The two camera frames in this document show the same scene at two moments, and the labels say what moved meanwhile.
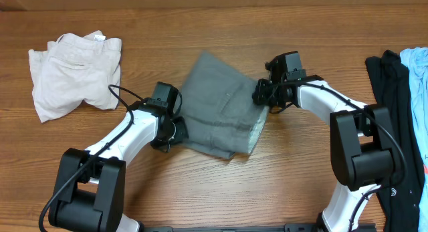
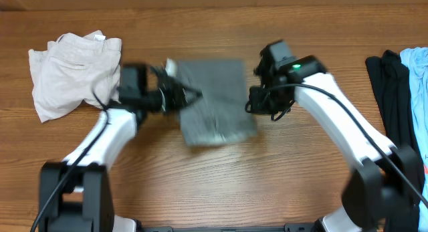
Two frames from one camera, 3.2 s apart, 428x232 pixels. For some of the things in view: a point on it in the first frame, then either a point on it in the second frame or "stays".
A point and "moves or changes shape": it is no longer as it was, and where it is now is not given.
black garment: x=401 y=206 stays
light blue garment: x=416 y=59 stays
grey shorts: x=222 y=116 moves or changes shape
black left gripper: x=182 y=131 to x=175 y=89
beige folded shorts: x=73 y=69 stays
